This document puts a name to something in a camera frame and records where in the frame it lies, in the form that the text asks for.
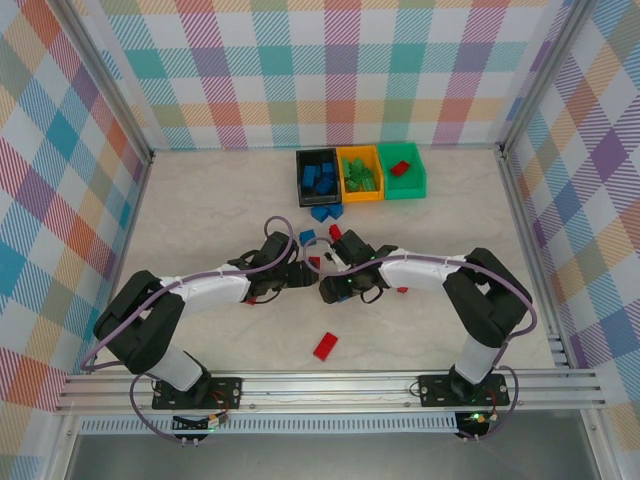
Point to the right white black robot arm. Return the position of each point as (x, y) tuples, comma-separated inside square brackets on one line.
[(415, 275)]

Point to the green plastic bin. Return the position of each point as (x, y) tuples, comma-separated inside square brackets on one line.
[(410, 187)]

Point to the black plastic bin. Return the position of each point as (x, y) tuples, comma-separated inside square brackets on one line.
[(320, 201)]

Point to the small controller board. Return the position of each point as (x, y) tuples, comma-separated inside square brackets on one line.
[(217, 421), (477, 419)]

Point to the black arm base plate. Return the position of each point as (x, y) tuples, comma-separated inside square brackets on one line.
[(435, 390), (227, 390)]

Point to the green lego brick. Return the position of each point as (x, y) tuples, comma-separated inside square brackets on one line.
[(356, 166), (346, 165), (368, 175), (350, 183), (369, 186)]

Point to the small blue lego brick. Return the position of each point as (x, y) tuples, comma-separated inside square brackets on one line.
[(343, 299), (307, 236)]

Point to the aluminium mounting rail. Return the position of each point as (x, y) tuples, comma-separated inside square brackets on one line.
[(325, 390)]

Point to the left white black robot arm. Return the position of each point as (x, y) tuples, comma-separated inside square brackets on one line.
[(215, 292)]

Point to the yellow plastic bin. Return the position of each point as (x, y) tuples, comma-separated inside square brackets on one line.
[(367, 196)]

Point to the aluminium frame post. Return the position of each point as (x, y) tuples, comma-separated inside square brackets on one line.
[(110, 85), (542, 75)]

